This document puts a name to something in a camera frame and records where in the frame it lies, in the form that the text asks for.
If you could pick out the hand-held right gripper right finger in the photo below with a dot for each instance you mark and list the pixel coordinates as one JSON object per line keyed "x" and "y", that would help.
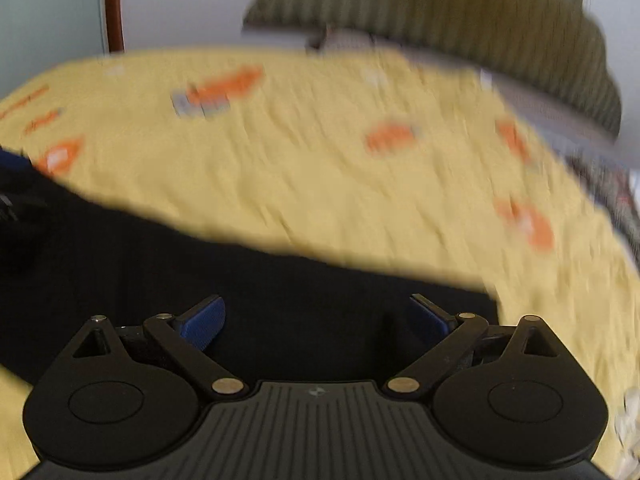
{"x": 430, "y": 321}

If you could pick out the black pants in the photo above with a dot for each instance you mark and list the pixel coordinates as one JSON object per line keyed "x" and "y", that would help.
{"x": 280, "y": 305}

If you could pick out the frosted glass wardrobe door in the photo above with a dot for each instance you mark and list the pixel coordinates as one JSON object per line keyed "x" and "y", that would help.
{"x": 45, "y": 15}

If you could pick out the yellow printed bedsheet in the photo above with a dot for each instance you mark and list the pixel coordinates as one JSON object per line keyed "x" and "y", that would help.
{"x": 300, "y": 170}

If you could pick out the grey pillow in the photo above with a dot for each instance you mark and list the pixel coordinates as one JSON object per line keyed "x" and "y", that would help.
{"x": 345, "y": 39}

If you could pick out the olive green upholstered headboard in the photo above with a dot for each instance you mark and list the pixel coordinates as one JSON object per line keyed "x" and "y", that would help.
{"x": 475, "y": 15}

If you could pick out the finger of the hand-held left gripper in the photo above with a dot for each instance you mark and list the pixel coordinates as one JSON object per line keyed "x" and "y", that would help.
{"x": 12, "y": 161}

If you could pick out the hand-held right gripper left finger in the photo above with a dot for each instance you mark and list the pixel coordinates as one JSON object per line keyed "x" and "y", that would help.
{"x": 202, "y": 322}

